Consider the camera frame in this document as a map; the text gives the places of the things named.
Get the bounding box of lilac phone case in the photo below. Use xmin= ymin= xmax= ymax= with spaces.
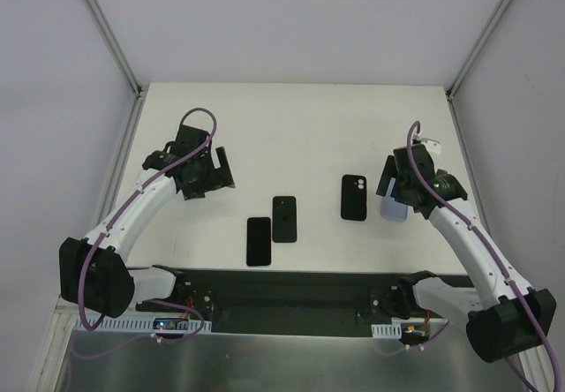
xmin=380 ymin=183 xmax=408 ymax=222

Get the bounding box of black phone case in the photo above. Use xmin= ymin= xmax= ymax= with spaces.
xmin=340 ymin=174 xmax=367 ymax=222

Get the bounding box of black phone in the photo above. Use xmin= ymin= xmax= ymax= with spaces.
xmin=272 ymin=196 xmax=298 ymax=244

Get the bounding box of black smartphone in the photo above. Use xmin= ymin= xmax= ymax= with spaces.
xmin=246 ymin=217 xmax=272 ymax=267

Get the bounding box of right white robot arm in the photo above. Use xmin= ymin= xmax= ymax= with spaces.
xmin=376 ymin=141 xmax=557 ymax=363

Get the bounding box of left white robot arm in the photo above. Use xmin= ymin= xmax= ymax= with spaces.
xmin=59 ymin=124 xmax=235 ymax=318

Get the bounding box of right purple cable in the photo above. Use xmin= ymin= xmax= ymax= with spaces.
xmin=405 ymin=120 xmax=558 ymax=392

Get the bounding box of purple cable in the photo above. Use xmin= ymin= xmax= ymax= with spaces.
xmin=65 ymin=107 xmax=218 ymax=358
xmin=405 ymin=120 xmax=558 ymax=392

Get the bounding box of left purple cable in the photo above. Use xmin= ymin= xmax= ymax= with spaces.
xmin=65 ymin=107 xmax=218 ymax=358

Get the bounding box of left aluminium frame post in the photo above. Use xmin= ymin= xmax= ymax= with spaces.
xmin=65 ymin=0 xmax=149 ymax=100

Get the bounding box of aluminium frame post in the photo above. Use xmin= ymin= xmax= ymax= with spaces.
xmin=65 ymin=0 xmax=149 ymax=100
xmin=445 ymin=0 xmax=535 ymax=102

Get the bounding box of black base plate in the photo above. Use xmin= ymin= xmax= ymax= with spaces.
xmin=135 ymin=269 xmax=401 ymax=337

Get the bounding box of right white cable duct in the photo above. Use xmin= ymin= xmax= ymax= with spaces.
xmin=371 ymin=323 xmax=403 ymax=340

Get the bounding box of white cable duct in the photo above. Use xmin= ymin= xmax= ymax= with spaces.
xmin=96 ymin=316 xmax=212 ymax=335
xmin=371 ymin=323 xmax=403 ymax=340

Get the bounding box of left white cable duct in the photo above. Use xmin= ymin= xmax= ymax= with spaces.
xmin=96 ymin=316 xmax=212 ymax=335

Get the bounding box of right aluminium frame post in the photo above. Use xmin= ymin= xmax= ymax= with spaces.
xmin=445 ymin=0 xmax=535 ymax=102

